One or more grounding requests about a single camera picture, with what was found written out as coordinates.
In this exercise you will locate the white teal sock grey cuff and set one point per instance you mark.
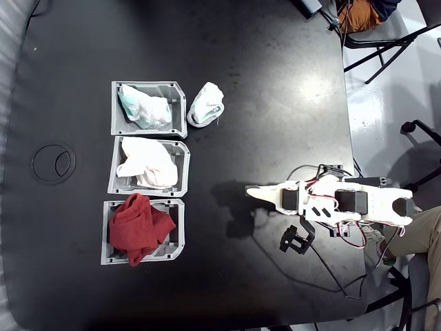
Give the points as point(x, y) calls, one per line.
point(206, 100)

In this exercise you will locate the grey plastic container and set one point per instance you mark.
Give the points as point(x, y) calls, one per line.
point(185, 172)
point(105, 241)
point(181, 120)

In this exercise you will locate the pale pink sock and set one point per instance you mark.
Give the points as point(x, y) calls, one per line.
point(148, 162)

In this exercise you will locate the red sock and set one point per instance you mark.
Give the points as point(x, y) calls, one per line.
point(138, 224)

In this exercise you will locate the person's shoe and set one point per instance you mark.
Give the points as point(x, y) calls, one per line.
point(373, 245)

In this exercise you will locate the person's leg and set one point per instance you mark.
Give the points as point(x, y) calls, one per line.
point(420, 234)

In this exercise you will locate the black chair with grey seat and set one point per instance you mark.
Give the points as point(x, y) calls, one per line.
point(418, 276)

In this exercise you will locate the black office chair base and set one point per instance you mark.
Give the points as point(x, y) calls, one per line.
point(427, 127)

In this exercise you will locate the grey power adapter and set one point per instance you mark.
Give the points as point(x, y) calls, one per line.
point(310, 5)

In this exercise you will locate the black folding chair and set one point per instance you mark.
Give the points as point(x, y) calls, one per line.
point(392, 32)

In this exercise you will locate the orange cloth bundle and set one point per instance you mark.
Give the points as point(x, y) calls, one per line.
point(358, 15)

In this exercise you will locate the black camera box with bracket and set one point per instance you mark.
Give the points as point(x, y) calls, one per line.
point(293, 241)

